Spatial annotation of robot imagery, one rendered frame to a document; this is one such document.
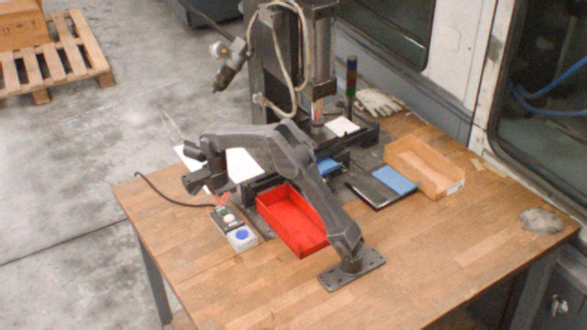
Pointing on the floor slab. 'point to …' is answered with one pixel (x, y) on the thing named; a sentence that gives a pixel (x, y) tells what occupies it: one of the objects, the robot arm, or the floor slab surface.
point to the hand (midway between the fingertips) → (222, 203)
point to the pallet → (57, 60)
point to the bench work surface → (287, 274)
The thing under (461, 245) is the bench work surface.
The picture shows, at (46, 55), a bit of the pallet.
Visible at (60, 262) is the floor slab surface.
